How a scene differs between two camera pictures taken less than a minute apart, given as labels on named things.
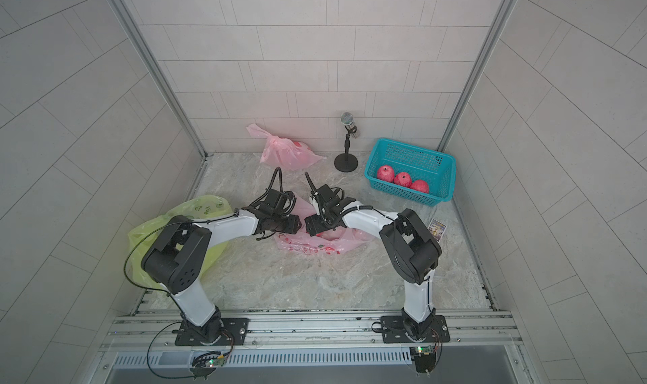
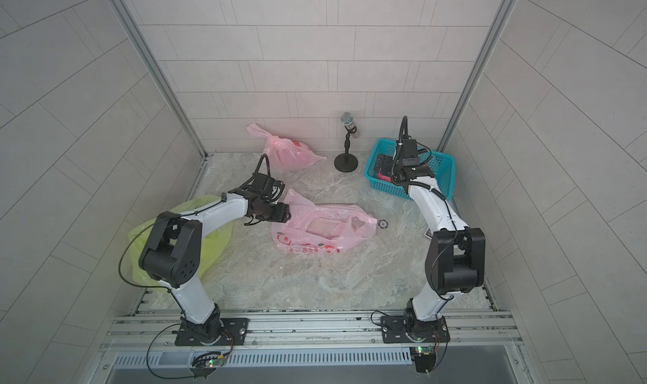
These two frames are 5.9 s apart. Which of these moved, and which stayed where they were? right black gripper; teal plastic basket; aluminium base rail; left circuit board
Moved: right black gripper
Stayed: left circuit board; teal plastic basket; aluminium base rail
